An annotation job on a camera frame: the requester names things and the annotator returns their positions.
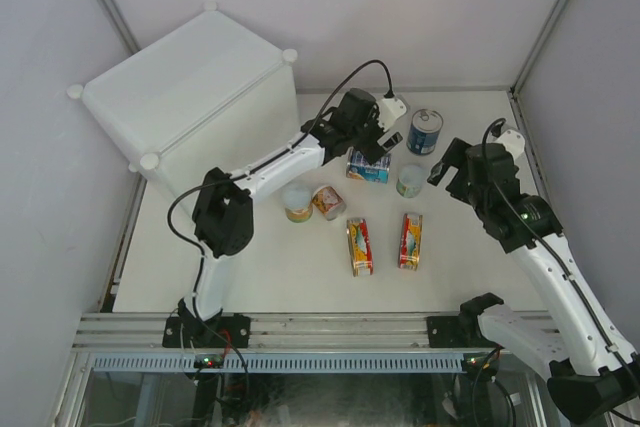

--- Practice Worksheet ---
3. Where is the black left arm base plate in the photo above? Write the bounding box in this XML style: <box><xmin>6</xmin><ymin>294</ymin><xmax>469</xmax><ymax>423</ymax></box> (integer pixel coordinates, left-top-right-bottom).
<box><xmin>162</xmin><ymin>314</ymin><xmax>251</xmax><ymax>349</ymax></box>

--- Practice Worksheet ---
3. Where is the light blue labelled can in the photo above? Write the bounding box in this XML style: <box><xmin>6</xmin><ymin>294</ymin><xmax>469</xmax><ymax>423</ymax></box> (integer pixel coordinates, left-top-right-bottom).
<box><xmin>345</xmin><ymin>148</ymin><xmax>391</xmax><ymax>184</ymax></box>

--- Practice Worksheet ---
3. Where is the left controller circuit board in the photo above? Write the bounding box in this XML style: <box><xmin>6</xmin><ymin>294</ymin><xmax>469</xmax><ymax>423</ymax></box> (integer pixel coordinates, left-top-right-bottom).
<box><xmin>194</xmin><ymin>354</ymin><xmax>225</xmax><ymax>370</ymax></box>

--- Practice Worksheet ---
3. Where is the left red sardine tin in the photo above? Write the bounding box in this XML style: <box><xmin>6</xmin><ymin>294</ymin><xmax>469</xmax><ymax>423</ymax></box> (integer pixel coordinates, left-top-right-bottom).
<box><xmin>346</xmin><ymin>218</ymin><xmax>374</xmax><ymax>277</ymax></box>

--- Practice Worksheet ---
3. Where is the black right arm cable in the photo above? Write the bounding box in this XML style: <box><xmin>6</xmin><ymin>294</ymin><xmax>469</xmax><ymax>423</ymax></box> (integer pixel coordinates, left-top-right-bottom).
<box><xmin>480</xmin><ymin>117</ymin><xmax>640</xmax><ymax>426</ymax></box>

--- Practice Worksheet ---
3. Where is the slotted grey cable duct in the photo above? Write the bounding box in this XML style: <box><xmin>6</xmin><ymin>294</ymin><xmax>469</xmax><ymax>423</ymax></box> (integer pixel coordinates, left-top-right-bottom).
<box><xmin>93</xmin><ymin>352</ymin><xmax>464</xmax><ymax>374</ymax></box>

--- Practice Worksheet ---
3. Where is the yellow can with plastic lid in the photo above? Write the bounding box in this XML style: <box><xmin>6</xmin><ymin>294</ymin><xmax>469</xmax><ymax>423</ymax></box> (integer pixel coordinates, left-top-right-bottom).
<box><xmin>281</xmin><ymin>182</ymin><xmax>313</xmax><ymax>223</ymax></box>

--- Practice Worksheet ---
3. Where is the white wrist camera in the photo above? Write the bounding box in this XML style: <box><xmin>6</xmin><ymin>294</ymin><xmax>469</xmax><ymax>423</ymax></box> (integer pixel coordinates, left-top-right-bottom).
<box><xmin>491</xmin><ymin>123</ymin><xmax>526</xmax><ymax>160</ymax></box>
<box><xmin>376</xmin><ymin>96</ymin><xmax>408</xmax><ymax>132</ymax></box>

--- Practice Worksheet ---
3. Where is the pink portrait labelled can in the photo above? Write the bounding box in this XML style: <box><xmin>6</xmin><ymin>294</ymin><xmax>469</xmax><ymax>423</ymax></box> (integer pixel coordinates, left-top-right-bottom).
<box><xmin>312</xmin><ymin>185</ymin><xmax>346</xmax><ymax>221</ymax></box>

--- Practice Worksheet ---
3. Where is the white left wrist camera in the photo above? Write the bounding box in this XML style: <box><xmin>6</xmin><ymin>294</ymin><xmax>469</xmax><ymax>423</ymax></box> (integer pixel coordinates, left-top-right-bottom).
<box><xmin>376</xmin><ymin>96</ymin><xmax>408</xmax><ymax>132</ymax></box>

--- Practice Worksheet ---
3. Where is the aluminium frame rail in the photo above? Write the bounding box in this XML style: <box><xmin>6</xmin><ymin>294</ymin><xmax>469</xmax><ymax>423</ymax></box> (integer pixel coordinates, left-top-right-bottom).
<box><xmin>73</xmin><ymin>312</ymin><xmax>454</xmax><ymax>352</ymax></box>

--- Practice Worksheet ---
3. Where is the red sardine tin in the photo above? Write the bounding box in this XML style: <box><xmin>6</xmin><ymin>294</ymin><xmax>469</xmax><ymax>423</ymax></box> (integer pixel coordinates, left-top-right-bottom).
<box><xmin>398</xmin><ymin>213</ymin><xmax>423</xmax><ymax>271</ymax></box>
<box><xmin>346</xmin><ymin>218</ymin><xmax>374</xmax><ymax>277</ymax></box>

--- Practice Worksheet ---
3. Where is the right controller circuit board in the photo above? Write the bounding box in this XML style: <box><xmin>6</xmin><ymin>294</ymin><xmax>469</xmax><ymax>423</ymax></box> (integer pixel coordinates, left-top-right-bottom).
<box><xmin>462</xmin><ymin>352</ymin><xmax>497</xmax><ymax>372</ymax></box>

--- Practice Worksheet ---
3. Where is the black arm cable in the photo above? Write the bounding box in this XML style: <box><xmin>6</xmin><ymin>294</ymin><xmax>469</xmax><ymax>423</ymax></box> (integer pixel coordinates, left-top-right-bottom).
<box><xmin>166</xmin><ymin>59</ymin><xmax>396</xmax><ymax>321</ymax></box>
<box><xmin>480</xmin><ymin>117</ymin><xmax>640</xmax><ymax>426</ymax></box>

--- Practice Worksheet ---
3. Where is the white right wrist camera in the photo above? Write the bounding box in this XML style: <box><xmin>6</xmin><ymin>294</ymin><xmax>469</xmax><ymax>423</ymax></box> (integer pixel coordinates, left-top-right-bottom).
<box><xmin>491</xmin><ymin>123</ymin><xmax>526</xmax><ymax>160</ymax></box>

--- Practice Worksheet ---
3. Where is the green can with plastic lid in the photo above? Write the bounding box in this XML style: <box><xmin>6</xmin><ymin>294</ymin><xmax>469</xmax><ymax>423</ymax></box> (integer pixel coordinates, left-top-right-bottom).
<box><xmin>396</xmin><ymin>164</ymin><xmax>427</xmax><ymax>198</ymax></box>

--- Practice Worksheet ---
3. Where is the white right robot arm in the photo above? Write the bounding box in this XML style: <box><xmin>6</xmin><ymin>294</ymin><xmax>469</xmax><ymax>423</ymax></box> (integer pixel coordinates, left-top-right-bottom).
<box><xmin>428</xmin><ymin>135</ymin><xmax>639</xmax><ymax>424</ymax></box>

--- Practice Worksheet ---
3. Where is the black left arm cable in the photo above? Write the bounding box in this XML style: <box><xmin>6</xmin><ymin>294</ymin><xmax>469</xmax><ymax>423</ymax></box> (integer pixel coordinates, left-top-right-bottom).
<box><xmin>166</xmin><ymin>59</ymin><xmax>396</xmax><ymax>321</ymax></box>

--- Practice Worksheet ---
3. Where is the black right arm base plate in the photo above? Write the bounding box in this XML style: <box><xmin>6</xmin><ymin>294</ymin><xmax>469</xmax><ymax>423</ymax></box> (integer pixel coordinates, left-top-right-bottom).
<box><xmin>426</xmin><ymin>315</ymin><xmax>484</xmax><ymax>348</ymax></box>

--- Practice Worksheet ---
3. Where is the white plastic cube cabinet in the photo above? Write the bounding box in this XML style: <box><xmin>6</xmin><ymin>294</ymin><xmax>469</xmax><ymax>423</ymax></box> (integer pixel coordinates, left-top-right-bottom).
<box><xmin>79</xmin><ymin>10</ymin><xmax>301</xmax><ymax>201</ymax></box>

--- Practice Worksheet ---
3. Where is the right red sardine tin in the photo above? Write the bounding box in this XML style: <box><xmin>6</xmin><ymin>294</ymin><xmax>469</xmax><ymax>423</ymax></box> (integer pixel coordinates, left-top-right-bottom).
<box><xmin>398</xmin><ymin>213</ymin><xmax>423</xmax><ymax>271</ymax></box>

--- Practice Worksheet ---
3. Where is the controller circuit board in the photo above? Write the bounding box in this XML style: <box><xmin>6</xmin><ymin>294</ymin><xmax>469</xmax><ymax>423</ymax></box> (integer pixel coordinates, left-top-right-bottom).
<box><xmin>462</xmin><ymin>352</ymin><xmax>497</xmax><ymax>372</ymax></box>
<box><xmin>194</xmin><ymin>354</ymin><xmax>225</xmax><ymax>370</ymax></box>

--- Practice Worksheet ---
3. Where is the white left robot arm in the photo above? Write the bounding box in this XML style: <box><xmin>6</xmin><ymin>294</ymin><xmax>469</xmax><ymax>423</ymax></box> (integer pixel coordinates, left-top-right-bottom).
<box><xmin>178</xmin><ymin>88</ymin><xmax>408</xmax><ymax>347</ymax></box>

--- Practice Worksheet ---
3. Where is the dark blue tall can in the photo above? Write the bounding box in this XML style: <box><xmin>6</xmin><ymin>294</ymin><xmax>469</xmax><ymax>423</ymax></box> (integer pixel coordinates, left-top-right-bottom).
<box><xmin>407</xmin><ymin>108</ymin><xmax>444</xmax><ymax>156</ymax></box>

